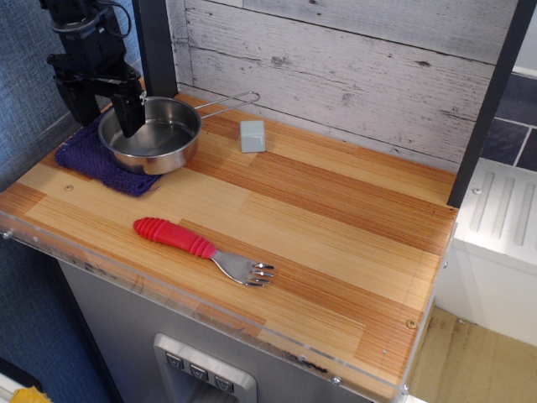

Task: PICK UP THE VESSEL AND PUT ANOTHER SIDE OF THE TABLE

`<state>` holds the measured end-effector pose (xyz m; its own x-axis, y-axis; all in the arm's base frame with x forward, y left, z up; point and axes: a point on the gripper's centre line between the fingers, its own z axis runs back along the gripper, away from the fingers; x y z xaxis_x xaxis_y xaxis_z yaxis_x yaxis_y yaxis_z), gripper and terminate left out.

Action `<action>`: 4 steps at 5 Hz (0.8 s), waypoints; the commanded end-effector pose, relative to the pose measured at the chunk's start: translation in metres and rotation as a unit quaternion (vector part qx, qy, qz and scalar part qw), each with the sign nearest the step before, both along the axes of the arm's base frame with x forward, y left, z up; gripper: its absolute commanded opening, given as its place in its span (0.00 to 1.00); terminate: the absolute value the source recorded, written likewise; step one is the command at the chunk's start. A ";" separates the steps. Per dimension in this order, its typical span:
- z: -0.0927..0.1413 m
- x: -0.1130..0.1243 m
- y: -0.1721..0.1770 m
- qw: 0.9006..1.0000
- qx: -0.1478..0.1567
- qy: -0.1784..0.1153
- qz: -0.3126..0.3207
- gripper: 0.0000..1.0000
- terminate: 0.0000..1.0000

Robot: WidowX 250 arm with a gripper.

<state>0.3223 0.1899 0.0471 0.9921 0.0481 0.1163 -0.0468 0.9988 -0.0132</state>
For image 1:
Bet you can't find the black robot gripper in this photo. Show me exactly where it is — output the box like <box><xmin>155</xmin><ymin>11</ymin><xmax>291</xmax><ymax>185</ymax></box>
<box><xmin>47</xmin><ymin>25</ymin><xmax>146</xmax><ymax>138</ymax></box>

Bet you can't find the stainless steel pot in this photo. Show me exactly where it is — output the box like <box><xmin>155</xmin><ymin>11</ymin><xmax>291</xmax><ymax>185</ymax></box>
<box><xmin>98</xmin><ymin>92</ymin><xmax>260</xmax><ymax>175</ymax></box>

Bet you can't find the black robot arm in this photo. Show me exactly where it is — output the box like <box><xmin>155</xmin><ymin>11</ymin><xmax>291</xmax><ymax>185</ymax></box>
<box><xmin>40</xmin><ymin>0</ymin><xmax>145</xmax><ymax>138</ymax></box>

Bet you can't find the purple knitted cloth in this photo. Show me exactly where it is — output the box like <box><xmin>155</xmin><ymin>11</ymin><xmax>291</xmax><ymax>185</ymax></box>
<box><xmin>55</xmin><ymin>110</ymin><xmax>162</xmax><ymax>197</ymax></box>

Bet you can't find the grey cube block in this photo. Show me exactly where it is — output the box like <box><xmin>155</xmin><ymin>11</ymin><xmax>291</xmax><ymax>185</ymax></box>
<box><xmin>240</xmin><ymin>120</ymin><xmax>266</xmax><ymax>153</ymax></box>

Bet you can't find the silver toy fridge cabinet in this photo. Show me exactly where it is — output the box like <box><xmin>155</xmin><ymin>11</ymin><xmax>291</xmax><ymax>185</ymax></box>
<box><xmin>60</xmin><ymin>262</ymin><xmax>404</xmax><ymax>402</ymax></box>

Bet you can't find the yellow object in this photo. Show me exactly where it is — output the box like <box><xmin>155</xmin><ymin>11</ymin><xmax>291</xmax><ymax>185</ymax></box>
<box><xmin>9</xmin><ymin>387</ymin><xmax>52</xmax><ymax>403</ymax></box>

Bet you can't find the white toy sink unit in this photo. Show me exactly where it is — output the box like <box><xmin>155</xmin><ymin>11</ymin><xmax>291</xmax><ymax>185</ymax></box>
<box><xmin>435</xmin><ymin>159</ymin><xmax>536</xmax><ymax>345</ymax></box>

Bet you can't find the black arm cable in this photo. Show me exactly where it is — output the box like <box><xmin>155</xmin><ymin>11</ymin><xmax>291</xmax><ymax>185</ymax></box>
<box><xmin>95</xmin><ymin>0</ymin><xmax>132</xmax><ymax>41</ymax></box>

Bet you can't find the dark left frame post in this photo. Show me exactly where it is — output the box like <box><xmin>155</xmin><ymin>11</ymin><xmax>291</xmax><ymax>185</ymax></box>
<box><xmin>132</xmin><ymin>0</ymin><xmax>178</xmax><ymax>97</ymax></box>

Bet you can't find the dark frame post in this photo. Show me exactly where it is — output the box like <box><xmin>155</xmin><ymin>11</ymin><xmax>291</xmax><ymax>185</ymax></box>
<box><xmin>447</xmin><ymin>0</ymin><xmax>536</xmax><ymax>208</ymax></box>
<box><xmin>132</xmin><ymin>0</ymin><xmax>178</xmax><ymax>97</ymax></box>

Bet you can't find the red handled metal fork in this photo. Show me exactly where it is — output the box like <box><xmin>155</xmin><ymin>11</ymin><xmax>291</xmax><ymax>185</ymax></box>
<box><xmin>133</xmin><ymin>217</ymin><xmax>274</xmax><ymax>286</ymax></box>

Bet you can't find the dark right frame post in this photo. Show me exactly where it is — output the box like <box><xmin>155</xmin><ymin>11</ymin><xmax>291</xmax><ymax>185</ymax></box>
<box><xmin>447</xmin><ymin>0</ymin><xmax>536</xmax><ymax>208</ymax></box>

